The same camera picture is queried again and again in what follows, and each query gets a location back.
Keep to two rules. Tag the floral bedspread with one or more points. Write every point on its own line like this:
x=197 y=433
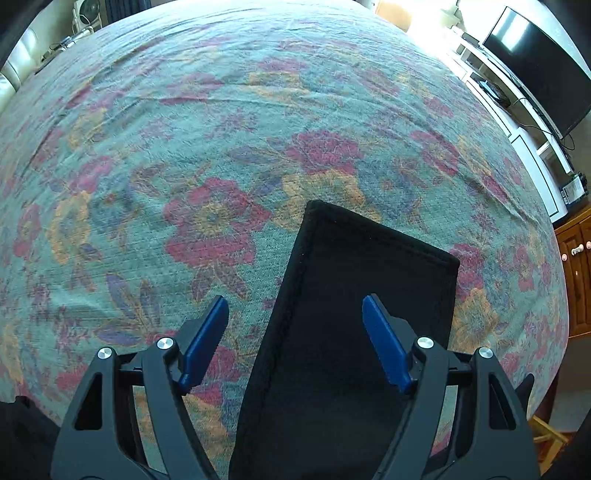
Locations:
x=184 y=138

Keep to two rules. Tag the small white device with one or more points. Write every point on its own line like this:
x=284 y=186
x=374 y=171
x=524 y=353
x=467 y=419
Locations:
x=573 y=189

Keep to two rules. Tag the black flat television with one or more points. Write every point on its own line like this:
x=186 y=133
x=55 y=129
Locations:
x=540 y=60

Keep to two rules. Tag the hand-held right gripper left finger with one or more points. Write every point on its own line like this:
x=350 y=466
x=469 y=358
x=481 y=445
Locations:
x=205 y=344

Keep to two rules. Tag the white television cabinet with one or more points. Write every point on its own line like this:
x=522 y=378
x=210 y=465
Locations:
x=531 y=152

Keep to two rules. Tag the brown wooden cabinet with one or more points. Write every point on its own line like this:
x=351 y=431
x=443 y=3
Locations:
x=577 y=277

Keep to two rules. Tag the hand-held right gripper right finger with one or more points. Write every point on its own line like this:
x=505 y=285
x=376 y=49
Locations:
x=385 y=341

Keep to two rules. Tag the black pants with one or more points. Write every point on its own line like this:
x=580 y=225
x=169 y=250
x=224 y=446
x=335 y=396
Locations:
x=332 y=286

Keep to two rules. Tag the dark cloth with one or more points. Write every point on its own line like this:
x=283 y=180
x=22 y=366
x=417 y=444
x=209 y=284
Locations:
x=23 y=438

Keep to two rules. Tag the cream tufted headboard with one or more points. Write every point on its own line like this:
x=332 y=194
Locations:
x=23 y=55

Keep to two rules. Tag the white fan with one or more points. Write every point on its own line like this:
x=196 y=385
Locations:
x=90 y=10

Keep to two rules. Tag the black set-top box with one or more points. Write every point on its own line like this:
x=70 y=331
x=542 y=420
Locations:
x=490 y=87

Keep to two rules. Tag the wooden stool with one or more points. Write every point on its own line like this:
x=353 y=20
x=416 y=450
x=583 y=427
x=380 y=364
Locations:
x=549 y=429

